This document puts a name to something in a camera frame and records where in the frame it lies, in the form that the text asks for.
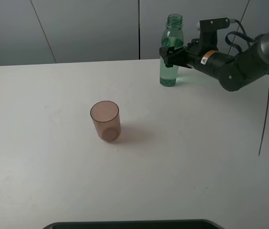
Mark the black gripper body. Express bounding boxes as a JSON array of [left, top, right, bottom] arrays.
[[186, 39, 232, 74]]

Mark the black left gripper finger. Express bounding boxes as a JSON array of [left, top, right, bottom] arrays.
[[163, 53, 189, 68]]

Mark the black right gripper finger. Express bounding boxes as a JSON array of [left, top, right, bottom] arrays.
[[159, 46, 186, 59]]

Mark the green transparent water bottle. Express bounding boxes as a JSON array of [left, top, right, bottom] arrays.
[[160, 14, 184, 87]]

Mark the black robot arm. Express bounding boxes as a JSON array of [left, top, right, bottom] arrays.
[[159, 17, 269, 92]]

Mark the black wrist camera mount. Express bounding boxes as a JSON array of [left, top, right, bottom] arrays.
[[198, 17, 230, 53]]

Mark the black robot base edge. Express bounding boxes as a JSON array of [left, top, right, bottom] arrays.
[[45, 219, 222, 229]]

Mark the pink translucent plastic cup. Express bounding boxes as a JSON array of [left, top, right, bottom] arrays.
[[90, 101, 121, 142]]

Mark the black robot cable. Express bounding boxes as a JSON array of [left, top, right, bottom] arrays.
[[225, 19, 269, 157]]

